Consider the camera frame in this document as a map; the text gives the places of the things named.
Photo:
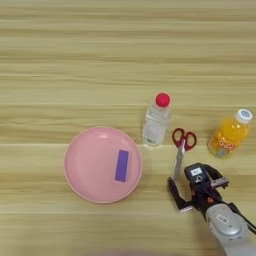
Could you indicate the purple rectangular block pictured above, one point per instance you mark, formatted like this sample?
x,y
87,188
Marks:
x,y
122,165

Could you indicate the clear bottle with red cap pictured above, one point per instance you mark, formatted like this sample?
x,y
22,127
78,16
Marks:
x,y
156,125

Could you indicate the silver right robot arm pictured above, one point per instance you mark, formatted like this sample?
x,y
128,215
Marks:
x,y
233,233

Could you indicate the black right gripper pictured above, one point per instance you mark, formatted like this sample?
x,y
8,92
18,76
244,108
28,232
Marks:
x,y
203,196

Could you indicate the pink round plate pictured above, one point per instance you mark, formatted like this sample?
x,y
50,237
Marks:
x,y
93,166

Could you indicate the orange juice bottle white cap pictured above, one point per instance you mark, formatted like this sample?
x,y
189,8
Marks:
x,y
230,135

